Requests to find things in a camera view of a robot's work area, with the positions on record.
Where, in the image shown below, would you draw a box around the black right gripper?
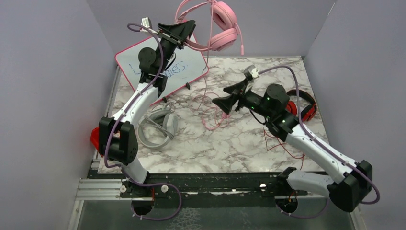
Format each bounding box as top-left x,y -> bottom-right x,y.
213,78 -> 274,119

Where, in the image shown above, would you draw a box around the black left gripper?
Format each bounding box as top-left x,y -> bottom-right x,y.
155,19 -> 194,73

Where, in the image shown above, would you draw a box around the pink headphone cable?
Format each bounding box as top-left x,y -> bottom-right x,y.
193,0 -> 232,131

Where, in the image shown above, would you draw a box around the pink headphones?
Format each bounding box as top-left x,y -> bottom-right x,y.
174,0 -> 245,55

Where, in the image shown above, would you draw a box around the grey headphone cable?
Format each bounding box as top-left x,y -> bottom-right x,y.
144,109 -> 175,140

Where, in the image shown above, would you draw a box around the grey white headphones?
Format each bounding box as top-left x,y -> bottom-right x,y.
137,107 -> 178,150

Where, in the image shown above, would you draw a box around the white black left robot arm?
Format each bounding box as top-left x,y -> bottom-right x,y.
98,20 -> 196,197

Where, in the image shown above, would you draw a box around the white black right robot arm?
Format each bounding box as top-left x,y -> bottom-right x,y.
212,80 -> 373,212

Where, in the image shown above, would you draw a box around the red black headphones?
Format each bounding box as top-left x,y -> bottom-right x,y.
285,89 -> 318,123

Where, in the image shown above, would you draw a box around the pink framed whiteboard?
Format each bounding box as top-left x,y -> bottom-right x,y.
115,37 -> 208,103

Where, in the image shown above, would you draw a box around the red plastic bin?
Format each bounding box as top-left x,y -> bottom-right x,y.
90,127 -> 104,158

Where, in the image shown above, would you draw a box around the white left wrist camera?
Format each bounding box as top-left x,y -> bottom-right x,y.
140,17 -> 158,35

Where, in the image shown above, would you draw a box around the red headphone cable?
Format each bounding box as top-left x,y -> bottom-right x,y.
263,126 -> 306,171

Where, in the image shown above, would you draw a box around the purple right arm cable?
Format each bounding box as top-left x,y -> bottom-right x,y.
258,65 -> 381,219

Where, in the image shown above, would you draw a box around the black metal base rail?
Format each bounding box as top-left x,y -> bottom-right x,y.
76,170 -> 318,213

